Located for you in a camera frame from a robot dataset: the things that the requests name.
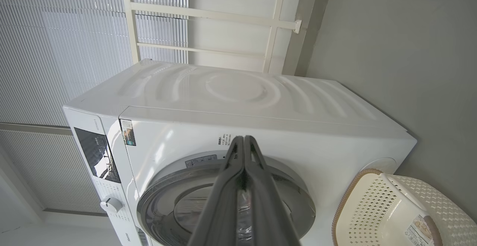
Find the cream perforated laundry basket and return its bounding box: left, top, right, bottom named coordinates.
left=332, top=169, right=477, bottom=246

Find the blue energy sticker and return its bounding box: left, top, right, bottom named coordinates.
left=120, top=119, right=136, bottom=146

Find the white product label sticker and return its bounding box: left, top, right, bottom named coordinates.
left=404, top=215, right=435, bottom=246

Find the round white filter cover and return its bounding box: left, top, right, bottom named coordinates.
left=360, top=158, right=397, bottom=175

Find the white metal rack frame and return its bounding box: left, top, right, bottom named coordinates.
left=122, top=0, right=303, bottom=75

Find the white front-load washing machine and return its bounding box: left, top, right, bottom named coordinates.
left=63, top=59, right=417, bottom=246

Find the black glossy display panel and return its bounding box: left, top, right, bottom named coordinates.
left=74, top=127, right=121, bottom=184

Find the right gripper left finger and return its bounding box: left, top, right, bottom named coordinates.
left=188, top=136, right=245, bottom=246

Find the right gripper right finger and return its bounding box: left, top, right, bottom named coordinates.
left=244, top=135, right=301, bottom=246

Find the round dark glass washer door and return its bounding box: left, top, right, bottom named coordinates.
left=137, top=151, right=316, bottom=246

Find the grey ribbed wall panel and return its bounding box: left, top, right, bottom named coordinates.
left=0, top=123, right=107, bottom=215

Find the white slatted window blind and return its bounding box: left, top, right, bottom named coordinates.
left=0, top=0, right=189, bottom=127

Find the white control knob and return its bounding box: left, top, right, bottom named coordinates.
left=100, top=197, right=124, bottom=214

